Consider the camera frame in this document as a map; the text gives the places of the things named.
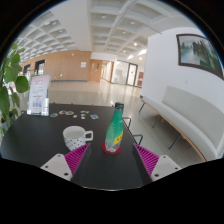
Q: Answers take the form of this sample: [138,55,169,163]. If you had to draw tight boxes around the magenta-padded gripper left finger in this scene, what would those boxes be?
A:
[39,143,93,183]

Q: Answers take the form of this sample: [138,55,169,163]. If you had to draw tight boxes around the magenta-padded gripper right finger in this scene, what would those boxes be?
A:
[132,143,183,183]

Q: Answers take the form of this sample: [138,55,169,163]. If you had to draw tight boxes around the green drink bottle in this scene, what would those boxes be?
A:
[104,102,125,154]

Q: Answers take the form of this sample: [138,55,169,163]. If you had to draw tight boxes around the white polka-dot mug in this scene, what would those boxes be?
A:
[62,125,94,152]

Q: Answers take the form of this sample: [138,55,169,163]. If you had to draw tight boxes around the flat round red coaster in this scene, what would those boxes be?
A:
[101,141,122,156]

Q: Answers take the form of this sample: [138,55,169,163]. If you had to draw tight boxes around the long white bench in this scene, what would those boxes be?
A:
[139,84,224,163]

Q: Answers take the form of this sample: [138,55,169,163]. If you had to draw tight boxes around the clear acrylic sign holder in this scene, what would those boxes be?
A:
[26,73,52,117]

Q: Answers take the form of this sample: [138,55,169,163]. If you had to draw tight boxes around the green leafy potted plant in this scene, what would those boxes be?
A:
[0,41,30,134]

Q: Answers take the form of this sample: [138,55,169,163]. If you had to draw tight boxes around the framed landscape picture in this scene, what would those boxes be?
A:
[175,33,224,81]

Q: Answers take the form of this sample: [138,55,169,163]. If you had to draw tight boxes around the recessed ceiling lights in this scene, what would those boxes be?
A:
[43,13,148,56]

